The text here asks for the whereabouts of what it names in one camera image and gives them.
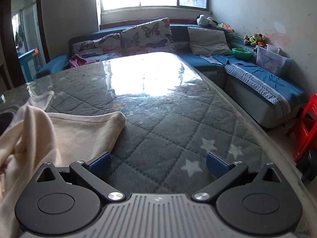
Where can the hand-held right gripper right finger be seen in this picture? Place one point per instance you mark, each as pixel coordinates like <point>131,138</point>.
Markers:
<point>216,164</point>

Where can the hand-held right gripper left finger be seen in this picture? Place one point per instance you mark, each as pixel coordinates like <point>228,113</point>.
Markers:
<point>100,164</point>

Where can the cream cloth garment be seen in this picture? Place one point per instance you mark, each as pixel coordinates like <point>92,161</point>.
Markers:
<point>74,133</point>

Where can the grey quilted star table cover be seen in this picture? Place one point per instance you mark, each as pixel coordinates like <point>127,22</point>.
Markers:
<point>161,129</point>

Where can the black object on floor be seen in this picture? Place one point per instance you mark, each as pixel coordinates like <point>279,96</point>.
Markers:
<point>308,166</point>

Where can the blue patterned sofa cover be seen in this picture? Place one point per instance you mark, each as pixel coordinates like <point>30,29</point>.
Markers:
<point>260,78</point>

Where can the red plastic stool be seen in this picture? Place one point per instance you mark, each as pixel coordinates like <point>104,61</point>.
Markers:
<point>305,126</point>

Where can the round black table cooktop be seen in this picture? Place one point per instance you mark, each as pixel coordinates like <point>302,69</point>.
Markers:
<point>5,121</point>

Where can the pink cloth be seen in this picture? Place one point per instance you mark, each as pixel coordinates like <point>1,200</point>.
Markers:
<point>75,61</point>

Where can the green bowl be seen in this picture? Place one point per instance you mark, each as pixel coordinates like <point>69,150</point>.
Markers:
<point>241,54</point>

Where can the clear plastic storage box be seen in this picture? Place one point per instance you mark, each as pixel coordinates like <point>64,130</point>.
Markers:
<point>271,60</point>

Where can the low butterfly print pillow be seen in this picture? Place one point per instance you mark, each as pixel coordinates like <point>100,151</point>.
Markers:
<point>96,45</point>

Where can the grey pillow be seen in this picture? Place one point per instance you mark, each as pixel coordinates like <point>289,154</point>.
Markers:
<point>208,41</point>

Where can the blue white cabinet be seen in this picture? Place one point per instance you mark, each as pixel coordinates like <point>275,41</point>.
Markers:
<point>27,63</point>

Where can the pile of stuffed toys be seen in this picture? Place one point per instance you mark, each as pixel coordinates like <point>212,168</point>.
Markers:
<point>255,39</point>

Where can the blue corner sofa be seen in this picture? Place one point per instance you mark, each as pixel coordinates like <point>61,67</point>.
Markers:
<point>182,36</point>

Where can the large butterfly print pillow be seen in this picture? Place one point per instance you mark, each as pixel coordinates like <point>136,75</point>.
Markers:
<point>148,36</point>

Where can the orange green toy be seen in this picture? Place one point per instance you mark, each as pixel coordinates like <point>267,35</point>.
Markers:
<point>225,27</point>

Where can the black white plush panda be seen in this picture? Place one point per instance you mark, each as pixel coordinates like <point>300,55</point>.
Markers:
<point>204,19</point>

